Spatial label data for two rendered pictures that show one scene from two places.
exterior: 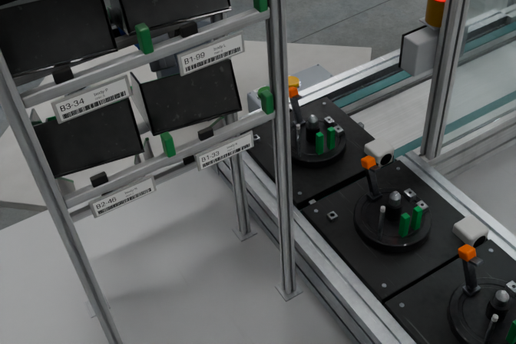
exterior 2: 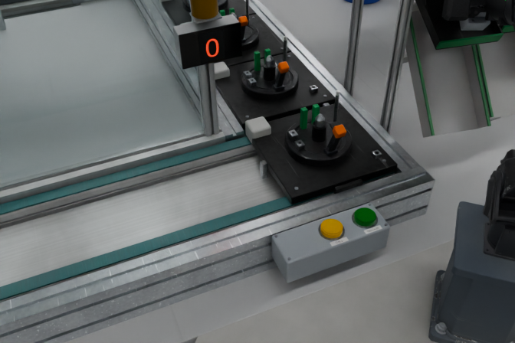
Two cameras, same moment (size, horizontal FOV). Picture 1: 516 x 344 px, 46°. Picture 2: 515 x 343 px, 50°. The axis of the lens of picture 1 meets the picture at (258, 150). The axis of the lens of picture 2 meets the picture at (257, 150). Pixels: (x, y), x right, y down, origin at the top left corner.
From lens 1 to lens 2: 1.86 m
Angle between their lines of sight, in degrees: 96
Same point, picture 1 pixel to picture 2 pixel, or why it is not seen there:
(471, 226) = (218, 66)
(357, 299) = (306, 57)
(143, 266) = (464, 134)
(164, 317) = not seen: hidden behind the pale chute
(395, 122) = (217, 194)
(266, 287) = not seen: hidden behind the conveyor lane
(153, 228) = (466, 160)
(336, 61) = not seen: outside the picture
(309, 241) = (332, 88)
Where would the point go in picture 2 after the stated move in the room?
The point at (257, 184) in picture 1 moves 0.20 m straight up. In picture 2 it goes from (372, 124) to (385, 46)
